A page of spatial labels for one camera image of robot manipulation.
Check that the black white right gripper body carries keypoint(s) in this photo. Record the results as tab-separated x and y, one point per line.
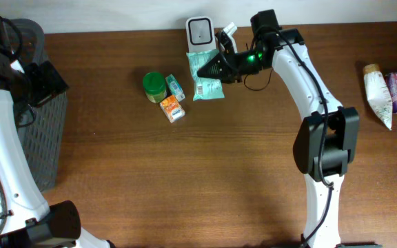
247	63

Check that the teal wet wipes pack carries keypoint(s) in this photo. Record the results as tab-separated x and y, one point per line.
204	88

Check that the white pouch with cork cap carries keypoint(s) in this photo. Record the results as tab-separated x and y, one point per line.
378	95

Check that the grey plastic mesh basket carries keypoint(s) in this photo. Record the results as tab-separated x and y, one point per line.
43	137

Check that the small green tissue pack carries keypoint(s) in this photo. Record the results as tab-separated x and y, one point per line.
175	88

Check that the orange tissue pack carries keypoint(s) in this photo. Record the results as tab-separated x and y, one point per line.
172	109

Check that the green cup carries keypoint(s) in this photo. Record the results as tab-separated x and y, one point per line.
155	87

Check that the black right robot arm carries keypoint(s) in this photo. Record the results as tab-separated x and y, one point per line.
326	141

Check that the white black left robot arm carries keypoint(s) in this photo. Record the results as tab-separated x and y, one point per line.
26	218

